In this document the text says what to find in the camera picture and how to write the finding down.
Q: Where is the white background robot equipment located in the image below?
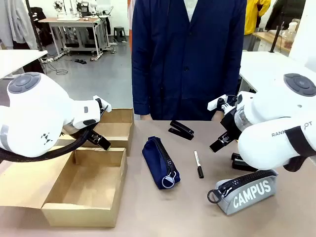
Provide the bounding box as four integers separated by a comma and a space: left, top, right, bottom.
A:
53, 0, 99, 21

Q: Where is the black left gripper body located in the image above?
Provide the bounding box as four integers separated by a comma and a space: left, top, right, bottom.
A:
87, 130, 105, 146

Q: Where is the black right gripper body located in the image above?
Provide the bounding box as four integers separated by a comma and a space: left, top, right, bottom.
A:
219, 108, 242, 142

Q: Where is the dark plastic stool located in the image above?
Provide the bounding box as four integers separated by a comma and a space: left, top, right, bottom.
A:
113, 26, 127, 43

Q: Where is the large white table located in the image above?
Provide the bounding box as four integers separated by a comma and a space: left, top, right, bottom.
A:
238, 50, 316, 100

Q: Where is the person in navy coat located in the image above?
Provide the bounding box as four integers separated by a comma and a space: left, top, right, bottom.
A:
131, 0, 248, 122

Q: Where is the open cardboard box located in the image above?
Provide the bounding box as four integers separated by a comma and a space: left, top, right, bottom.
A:
0, 145, 129, 229

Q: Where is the white table with leg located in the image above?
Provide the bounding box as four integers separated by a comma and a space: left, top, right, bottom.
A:
0, 49, 49, 80

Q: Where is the navy zipper pencil case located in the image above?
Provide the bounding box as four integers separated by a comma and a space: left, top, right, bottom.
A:
141, 136, 181, 191

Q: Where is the person in gray hoodie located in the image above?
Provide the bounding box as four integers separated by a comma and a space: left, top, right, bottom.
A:
0, 0, 46, 75

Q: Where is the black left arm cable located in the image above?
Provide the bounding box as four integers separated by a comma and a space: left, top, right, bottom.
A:
0, 122, 99, 164

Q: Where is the thin black stand pole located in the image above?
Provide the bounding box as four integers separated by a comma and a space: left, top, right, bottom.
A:
270, 24, 285, 54

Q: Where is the clear plastic jar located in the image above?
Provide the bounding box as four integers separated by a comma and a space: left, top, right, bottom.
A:
283, 21, 300, 49

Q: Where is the person's right forearm navy sleeve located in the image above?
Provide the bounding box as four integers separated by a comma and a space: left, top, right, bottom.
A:
131, 56, 152, 116

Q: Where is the black stapler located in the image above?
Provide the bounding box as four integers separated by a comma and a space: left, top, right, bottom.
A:
231, 152, 259, 173
168, 120, 196, 142

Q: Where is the floor cable loop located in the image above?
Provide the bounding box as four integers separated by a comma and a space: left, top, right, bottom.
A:
46, 61, 69, 76

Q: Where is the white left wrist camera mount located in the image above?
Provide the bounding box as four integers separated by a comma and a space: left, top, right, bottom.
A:
93, 95, 113, 117

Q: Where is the person in yellow jacket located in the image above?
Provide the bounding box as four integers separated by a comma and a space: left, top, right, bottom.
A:
244, 0, 272, 36

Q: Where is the wooden top white frame table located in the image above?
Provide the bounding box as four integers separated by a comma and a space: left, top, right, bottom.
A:
38, 15, 111, 62

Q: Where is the person's left forearm navy sleeve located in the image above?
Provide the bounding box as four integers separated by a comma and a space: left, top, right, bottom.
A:
217, 56, 248, 114

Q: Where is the gray CAMPUS pencil case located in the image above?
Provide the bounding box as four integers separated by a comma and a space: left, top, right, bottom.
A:
207, 169, 279, 216

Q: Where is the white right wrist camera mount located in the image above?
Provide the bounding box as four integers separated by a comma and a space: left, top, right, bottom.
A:
207, 94, 238, 112

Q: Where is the light wooden bench table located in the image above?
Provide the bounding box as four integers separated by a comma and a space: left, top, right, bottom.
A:
252, 30, 292, 53

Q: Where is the black tripod pole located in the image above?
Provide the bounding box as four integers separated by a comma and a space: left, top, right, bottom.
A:
24, 0, 44, 51

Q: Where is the black and white marker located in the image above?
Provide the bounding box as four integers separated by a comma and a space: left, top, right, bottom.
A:
193, 150, 205, 179

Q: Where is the orange hanging cloth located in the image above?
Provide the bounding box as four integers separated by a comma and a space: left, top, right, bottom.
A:
126, 0, 135, 38

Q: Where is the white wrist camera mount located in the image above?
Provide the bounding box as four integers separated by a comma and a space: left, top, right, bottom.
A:
93, 95, 113, 117
207, 94, 238, 112

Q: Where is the person in dark jacket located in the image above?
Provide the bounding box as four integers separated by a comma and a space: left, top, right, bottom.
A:
265, 0, 307, 32

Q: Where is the black right arm cable sleeve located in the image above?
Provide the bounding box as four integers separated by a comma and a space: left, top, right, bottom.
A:
283, 125, 316, 173

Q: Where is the person's left hand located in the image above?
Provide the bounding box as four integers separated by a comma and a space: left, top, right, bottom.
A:
211, 110, 224, 122

